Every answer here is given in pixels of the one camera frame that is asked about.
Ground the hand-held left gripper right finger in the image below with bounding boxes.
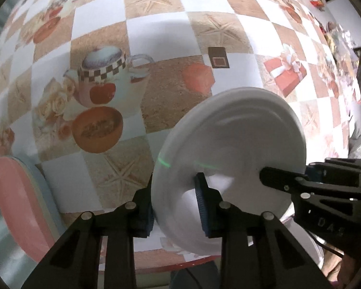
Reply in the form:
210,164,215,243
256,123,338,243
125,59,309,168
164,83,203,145
194,172,333,289

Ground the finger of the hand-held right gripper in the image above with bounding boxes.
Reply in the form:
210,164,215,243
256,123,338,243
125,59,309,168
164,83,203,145
306,158,361,187
259,166,361,201

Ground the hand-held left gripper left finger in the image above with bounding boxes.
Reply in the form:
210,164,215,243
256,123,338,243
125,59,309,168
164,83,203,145
21,186,156,289

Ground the white plate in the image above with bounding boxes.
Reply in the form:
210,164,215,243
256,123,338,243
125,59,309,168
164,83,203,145
151,87,307,255

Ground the person's right forearm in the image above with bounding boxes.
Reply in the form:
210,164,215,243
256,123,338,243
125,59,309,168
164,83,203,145
320,245,354,286

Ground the white bowl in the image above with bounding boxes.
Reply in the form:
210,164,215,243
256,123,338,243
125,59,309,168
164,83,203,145
281,202,325,270

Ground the light green bowl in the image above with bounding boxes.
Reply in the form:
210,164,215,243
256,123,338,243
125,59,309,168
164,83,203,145
27,159,68,241

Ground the checkered printed tablecloth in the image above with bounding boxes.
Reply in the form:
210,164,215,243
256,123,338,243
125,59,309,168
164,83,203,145
0,0,361,274

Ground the black cable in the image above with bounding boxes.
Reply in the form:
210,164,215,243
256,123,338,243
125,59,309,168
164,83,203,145
314,236,348,259

